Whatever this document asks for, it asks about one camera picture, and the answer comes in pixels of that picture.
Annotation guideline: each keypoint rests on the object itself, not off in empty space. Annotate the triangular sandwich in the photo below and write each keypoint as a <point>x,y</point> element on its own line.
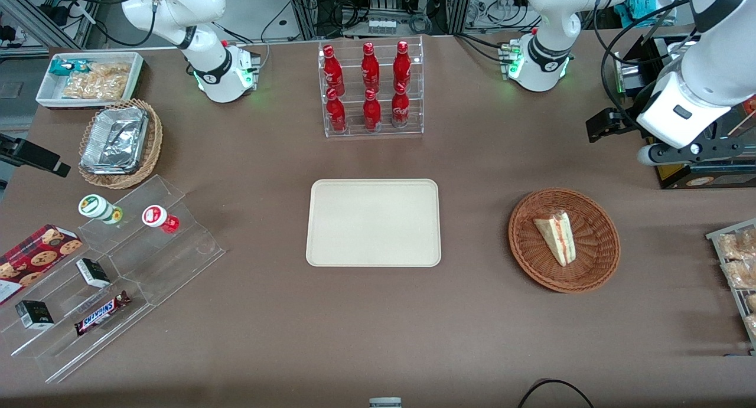
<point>558,237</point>

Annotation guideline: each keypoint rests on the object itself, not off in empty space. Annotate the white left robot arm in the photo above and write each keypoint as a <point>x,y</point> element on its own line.
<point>549,48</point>

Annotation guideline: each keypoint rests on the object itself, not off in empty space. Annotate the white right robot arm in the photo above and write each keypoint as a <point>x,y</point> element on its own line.
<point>207,65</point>

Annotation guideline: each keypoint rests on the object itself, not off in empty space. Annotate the brown round wicker basket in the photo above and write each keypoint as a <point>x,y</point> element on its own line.
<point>593,260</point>

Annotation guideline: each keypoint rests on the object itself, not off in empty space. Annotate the beige plastic tray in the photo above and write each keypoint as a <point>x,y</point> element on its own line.
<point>373,222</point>

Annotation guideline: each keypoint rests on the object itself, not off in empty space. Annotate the light wicker basket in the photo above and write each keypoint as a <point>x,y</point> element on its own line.
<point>155,142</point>

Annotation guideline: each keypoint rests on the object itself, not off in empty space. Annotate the black hot food display case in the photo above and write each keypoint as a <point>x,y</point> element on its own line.
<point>709,175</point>

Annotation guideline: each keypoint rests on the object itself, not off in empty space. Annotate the bagged bread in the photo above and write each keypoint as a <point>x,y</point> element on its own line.
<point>738,245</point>
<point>741,274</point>

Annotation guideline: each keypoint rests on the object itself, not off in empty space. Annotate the teal cloth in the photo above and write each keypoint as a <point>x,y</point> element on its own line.
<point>644,6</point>

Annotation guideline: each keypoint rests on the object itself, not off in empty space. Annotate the clear acrylic bottle rack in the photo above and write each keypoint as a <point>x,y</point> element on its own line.
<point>413,110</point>

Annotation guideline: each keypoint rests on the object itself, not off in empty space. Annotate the red cola bottle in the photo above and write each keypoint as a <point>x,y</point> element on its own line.
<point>370,68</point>
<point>336,113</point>
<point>402,67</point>
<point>400,110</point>
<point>372,113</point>
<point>333,71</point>

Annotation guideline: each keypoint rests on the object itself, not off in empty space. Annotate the white connector strip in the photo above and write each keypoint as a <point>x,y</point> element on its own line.
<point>382,26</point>

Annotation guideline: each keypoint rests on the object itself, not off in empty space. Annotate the grey device with label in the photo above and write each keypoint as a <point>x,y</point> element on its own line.
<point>385,402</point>

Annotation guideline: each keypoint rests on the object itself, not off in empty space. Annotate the clear acrylic stepped stand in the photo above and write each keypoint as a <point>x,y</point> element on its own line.
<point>177,260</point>

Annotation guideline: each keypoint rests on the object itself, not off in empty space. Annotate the red-lidded small cup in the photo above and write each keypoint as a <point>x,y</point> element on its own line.
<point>156,216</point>

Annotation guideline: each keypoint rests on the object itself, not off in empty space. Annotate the aluminium foil container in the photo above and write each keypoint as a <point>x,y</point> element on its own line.
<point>112,141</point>

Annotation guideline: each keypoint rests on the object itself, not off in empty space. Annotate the green-lidded white cup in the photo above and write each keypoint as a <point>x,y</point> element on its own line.
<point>97,208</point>

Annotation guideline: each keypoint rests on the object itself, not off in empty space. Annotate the clear bag of crackers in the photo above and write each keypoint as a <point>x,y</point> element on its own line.
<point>97,82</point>

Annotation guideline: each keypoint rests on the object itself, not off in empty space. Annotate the small black box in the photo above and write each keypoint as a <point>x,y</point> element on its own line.
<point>93,273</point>
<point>34,315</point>

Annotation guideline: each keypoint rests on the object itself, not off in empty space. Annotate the Snickers chocolate bar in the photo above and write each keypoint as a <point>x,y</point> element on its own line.
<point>100,313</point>

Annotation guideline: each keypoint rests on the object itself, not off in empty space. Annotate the teal snack packet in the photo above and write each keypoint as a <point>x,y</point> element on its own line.
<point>61,67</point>

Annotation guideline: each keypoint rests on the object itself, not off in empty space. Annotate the white rectangular snack bin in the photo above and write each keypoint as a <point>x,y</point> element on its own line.
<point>47,92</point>

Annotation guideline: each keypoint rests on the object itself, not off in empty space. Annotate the red cookie box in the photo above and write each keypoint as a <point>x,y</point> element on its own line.
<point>32,260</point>

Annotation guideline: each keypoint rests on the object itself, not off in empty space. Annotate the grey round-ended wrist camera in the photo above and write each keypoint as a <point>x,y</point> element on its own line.
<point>648,155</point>

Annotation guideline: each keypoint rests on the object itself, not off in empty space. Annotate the black wrist-mounted bracket block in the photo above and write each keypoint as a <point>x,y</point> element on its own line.
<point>611,121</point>

